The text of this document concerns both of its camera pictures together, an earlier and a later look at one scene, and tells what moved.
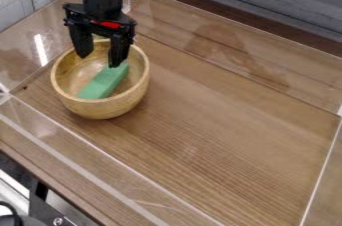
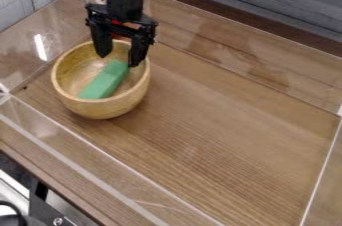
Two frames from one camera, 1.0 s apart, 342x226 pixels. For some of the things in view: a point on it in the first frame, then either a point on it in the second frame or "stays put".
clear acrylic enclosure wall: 233,144 stays put
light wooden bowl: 74,72 stays put
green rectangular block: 101,85 stays put
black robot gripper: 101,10 → 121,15
